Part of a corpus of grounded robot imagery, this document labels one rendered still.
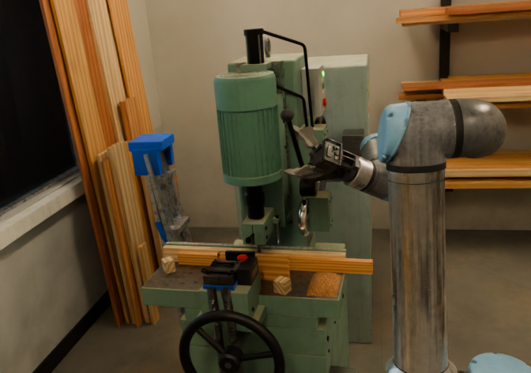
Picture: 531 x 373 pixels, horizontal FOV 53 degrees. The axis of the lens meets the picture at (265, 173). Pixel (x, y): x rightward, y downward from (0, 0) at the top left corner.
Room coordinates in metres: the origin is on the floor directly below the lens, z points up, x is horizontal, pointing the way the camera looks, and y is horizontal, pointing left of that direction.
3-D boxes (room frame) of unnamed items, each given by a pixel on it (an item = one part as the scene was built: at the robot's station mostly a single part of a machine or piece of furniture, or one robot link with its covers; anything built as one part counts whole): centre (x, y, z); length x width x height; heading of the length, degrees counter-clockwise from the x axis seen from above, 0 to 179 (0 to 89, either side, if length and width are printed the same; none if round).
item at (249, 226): (1.54, 0.03, 1.03); 0.14 x 0.07 x 0.09; 165
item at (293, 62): (1.80, -0.04, 1.16); 0.22 x 0.22 x 0.72; 75
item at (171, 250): (1.55, 0.07, 0.92); 0.60 x 0.02 x 0.05; 75
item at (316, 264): (1.51, 0.00, 0.92); 0.62 x 0.02 x 0.04; 75
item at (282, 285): (1.36, -0.02, 0.92); 0.04 x 0.03 x 0.04; 53
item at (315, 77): (1.79, -0.18, 1.40); 0.10 x 0.06 x 0.16; 165
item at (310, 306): (1.42, 0.10, 0.87); 0.61 x 0.30 x 0.06; 75
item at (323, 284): (1.38, -0.14, 0.91); 0.12 x 0.09 x 0.03; 165
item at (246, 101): (1.52, 0.04, 1.35); 0.18 x 0.18 x 0.31
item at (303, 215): (1.61, -0.12, 1.02); 0.12 x 0.03 x 0.12; 165
